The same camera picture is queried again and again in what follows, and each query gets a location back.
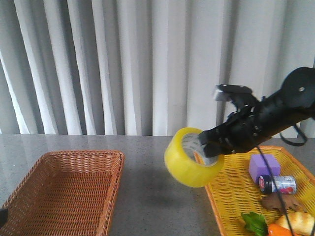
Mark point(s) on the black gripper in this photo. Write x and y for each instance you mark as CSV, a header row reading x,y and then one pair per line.
x,y
243,131

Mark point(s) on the yellow tape roll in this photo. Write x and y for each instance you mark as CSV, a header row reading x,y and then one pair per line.
x,y
186,161

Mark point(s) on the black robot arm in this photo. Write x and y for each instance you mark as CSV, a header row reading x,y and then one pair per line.
x,y
292,103

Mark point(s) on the yellow plastic basket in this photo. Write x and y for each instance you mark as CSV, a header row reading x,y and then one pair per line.
x,y
233,192

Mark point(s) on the small black-capped bottle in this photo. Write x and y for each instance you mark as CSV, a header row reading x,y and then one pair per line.
x,y
283,184

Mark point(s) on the brown dried leaf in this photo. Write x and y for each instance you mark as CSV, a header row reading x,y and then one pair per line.
x,y
272,201

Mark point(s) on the green leaf garnish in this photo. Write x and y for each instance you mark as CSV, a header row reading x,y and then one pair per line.
x,y
255,223

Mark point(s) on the orange carrot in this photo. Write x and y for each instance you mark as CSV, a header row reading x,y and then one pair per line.
x,y
276,230

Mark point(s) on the bread roll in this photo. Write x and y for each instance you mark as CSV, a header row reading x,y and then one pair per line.
x,y
302,223

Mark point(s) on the brown wicker basket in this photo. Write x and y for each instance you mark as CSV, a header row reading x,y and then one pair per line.
x,y
65,193

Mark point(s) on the grey pleated curtain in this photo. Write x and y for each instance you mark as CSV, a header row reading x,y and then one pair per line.
x,y
142,67

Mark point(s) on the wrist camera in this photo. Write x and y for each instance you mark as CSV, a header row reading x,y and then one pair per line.
x,y
239,96

